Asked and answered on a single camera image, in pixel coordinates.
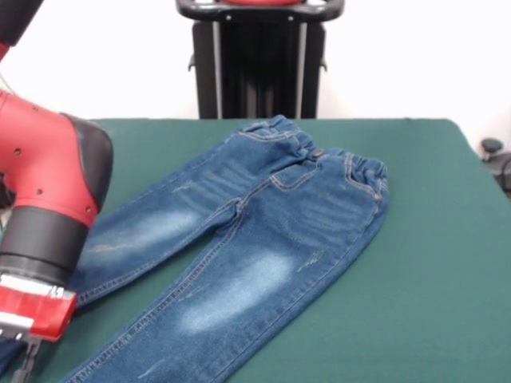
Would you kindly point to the blue denim jeans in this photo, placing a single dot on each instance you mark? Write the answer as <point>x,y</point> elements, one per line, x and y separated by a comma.
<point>259,239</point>

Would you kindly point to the black round knob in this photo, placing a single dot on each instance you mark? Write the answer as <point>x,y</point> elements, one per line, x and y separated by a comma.
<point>492,144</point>

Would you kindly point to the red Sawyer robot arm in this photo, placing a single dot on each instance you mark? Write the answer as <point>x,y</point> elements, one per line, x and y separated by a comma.
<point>48,179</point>

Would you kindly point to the dark grey chair base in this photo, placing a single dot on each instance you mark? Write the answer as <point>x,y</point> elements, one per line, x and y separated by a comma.
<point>501,167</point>

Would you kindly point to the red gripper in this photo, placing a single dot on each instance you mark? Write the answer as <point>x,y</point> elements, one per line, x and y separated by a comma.
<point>36,311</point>

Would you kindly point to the dark green table cloth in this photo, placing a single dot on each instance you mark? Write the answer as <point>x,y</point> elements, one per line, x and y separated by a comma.
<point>419,279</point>

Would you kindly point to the red robot arm base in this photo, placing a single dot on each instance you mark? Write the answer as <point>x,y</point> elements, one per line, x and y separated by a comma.
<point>259,2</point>

